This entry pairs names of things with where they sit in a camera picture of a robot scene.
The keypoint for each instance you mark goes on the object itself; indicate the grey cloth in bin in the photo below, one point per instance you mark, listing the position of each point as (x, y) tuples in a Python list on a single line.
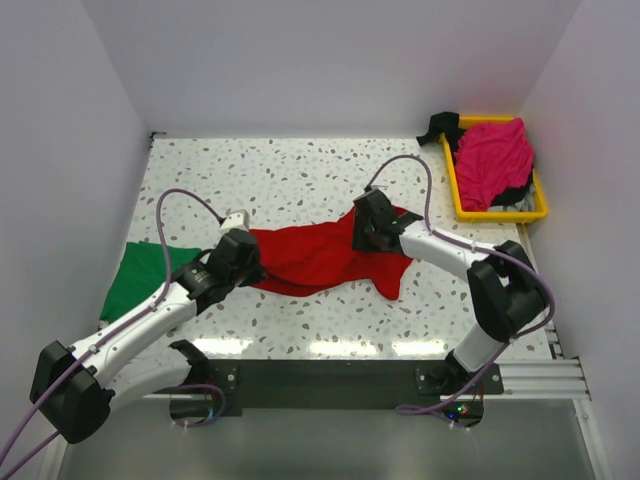
[(527, 203)]

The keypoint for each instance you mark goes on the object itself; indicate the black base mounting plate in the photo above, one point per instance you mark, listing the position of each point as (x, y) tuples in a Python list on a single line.
[(338, 385)]

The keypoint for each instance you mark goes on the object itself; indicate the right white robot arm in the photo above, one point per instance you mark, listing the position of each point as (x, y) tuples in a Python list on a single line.
[(506, 292)]

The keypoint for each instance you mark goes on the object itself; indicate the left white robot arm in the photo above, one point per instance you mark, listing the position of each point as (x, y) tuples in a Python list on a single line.
[(76, 387)]

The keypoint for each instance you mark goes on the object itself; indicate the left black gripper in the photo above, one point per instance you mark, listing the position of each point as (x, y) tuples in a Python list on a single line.
[(257, 274)]

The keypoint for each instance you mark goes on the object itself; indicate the black t shirt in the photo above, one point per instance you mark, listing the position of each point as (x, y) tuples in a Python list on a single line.
[(444, 123)]

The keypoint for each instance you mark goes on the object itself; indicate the pink t shirt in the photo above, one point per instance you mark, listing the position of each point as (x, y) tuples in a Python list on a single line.
[(494, 165)]

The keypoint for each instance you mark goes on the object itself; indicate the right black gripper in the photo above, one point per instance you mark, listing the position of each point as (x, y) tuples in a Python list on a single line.
[(358, 241)]

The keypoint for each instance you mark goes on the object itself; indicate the yellow plastic bin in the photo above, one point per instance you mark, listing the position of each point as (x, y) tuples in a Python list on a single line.
[(494, 214)]

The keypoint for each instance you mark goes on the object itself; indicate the folded green t shirt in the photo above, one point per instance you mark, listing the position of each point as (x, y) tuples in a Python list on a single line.
[(141, 272)]

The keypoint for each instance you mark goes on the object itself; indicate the red t shirt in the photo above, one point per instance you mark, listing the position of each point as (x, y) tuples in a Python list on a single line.
[(300, 261)]

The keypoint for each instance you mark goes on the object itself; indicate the aluminium rail frame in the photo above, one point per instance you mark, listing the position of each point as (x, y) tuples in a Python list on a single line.
[(558, 376)]

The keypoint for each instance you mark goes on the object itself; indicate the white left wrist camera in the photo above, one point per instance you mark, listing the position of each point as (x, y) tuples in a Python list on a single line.
[(239, 219)]

